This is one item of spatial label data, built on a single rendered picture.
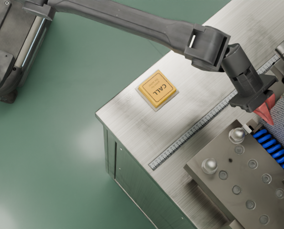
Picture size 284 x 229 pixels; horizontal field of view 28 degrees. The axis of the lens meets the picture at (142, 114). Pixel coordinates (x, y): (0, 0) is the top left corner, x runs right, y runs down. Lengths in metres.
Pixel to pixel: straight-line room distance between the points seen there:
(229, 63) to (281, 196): 0.33
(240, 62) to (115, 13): 0.28
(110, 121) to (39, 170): 0.94
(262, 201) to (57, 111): 1.27
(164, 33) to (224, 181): 0.36
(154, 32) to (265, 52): 0.45
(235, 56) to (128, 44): 1.31
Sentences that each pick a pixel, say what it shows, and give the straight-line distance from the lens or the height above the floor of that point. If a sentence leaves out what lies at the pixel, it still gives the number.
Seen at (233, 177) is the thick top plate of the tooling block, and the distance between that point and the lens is 1.31.
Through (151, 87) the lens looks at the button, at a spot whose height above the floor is 0.92.
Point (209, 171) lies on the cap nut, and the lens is 1.28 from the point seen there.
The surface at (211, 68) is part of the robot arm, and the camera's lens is 1.19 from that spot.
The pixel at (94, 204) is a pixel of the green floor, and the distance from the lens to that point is 2.31.
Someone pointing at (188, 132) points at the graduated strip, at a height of 0.90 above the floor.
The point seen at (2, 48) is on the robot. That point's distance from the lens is 2.25.
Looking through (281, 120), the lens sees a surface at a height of 1.13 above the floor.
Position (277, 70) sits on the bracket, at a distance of 1.29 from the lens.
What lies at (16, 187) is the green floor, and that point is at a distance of 2.35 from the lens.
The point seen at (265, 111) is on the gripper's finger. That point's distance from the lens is 1.26.
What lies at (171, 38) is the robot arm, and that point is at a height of 1.22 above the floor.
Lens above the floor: 2.30
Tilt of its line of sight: 75 degrees down
